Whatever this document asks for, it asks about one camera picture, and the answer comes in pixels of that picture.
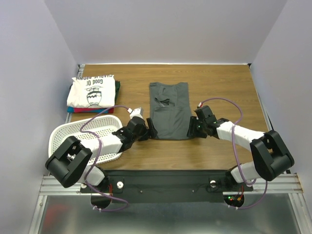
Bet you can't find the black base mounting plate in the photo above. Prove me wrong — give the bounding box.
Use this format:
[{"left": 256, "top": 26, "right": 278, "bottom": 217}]
[{"left": 80, "top": 170, "right": 254, "bottom": 203}]

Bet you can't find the white perforated plastic basket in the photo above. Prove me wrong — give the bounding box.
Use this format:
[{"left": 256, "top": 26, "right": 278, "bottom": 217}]
[{"left": 48, "top": 115, "right": 122, "bottom": 156}]

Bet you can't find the dark green folded t shirt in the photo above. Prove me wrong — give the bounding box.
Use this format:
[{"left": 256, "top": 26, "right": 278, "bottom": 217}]
[{"left": 115, "top": 80, "right": 121, "bottom": 102}]

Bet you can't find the white printed folded t shirt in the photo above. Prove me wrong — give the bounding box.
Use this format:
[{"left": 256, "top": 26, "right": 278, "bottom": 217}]
[{"left": 67, "top": 75, "right": 116, "bottom": 108}]

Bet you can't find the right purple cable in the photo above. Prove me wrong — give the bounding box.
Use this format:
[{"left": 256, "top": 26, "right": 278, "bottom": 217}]
[{"left": 196, "top": 97, "right": 269, "bottom": 211}]

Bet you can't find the grey t shirt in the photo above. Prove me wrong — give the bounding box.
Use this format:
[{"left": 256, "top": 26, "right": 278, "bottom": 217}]
[{"left": 149, "top": 82, "right": 192, "bottom": 140}]

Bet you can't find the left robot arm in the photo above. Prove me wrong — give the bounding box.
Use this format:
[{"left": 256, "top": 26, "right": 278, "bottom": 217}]
[{"left": 45, "top": 117, "right": 157, "bottom": 192}]

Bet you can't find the red folded t shirt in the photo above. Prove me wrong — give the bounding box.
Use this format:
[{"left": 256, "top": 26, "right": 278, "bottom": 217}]
[{"left": 80, "top": 108, "right": 114, "bottom": 114}]

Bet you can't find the aluminium front rail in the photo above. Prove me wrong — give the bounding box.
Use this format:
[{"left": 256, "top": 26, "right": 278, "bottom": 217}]
[{"left": 39, "top": 174, "right": 303, "bottom": 195}]

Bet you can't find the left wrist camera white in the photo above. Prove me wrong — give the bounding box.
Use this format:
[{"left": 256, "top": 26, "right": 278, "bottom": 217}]
[{"left": 130, "top": 107, "right": 143, "bottom": 119}]

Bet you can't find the teal folded t shirt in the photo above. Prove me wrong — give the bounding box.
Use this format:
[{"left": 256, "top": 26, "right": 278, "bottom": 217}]
[{"left": 67, "top": 107, "right": 81, "bottom": 113}]

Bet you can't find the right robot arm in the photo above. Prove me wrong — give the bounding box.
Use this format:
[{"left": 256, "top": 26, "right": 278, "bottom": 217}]
[{"left": 187, "top": 105, "right": 294, "bottom": 190}]

